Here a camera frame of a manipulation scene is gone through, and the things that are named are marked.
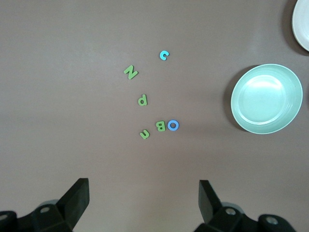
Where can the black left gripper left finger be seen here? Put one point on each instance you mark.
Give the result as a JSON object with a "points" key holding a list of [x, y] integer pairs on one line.
{"points": [[70, 207]]}

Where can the pale green plate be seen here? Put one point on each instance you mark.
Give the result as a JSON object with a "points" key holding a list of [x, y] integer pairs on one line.
{"points": [[265, 96]]}

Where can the cyan foam letter c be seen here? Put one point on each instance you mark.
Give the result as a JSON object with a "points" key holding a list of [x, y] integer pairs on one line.
{"points": [[161, 55]]}

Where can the green foam letter B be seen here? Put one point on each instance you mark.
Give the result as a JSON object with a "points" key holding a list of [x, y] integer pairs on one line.
{"points": [[164, 126]]}

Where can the green foam letter p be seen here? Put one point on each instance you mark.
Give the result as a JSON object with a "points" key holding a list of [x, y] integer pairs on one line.
{"points": [[145, 99]]}

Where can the beige plate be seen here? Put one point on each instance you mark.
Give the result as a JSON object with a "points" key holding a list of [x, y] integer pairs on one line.
{"points": [[303, 24]]}

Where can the blue foam letter O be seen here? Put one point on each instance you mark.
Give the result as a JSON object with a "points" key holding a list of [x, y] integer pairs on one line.
{"points": [[169, 125]]}

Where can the green foam letter n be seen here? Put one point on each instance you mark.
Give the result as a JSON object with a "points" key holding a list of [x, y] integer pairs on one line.
{"points": [[130, 72], [142, 135]]}

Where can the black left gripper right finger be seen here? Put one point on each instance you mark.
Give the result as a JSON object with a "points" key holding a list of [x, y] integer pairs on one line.
{"points": [[210, 207]]}

